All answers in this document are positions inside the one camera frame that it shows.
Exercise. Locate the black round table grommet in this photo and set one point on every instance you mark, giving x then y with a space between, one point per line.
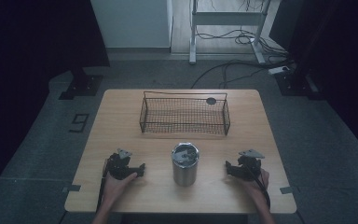
211 100

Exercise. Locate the white desk frame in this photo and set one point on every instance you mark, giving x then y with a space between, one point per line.
227 18

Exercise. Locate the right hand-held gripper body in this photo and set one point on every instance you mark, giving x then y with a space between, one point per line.
248 165

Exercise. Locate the dark curtain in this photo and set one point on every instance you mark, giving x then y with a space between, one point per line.
28 46
338 46

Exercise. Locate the grey floor tape piece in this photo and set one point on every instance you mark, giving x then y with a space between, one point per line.
286 190
72 188

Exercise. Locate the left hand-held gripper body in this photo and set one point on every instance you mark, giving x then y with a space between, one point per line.
118 168

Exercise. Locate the person's right hand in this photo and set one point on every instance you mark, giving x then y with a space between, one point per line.
256 186

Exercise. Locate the person's left hand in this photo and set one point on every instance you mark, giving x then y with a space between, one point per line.
115 188

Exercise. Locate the black stand base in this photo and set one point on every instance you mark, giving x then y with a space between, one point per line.
82 85
295 84

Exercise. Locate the white power strip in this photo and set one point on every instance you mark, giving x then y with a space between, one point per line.
278 70

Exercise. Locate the stainless steel cup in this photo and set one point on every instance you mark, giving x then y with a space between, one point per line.
185 168

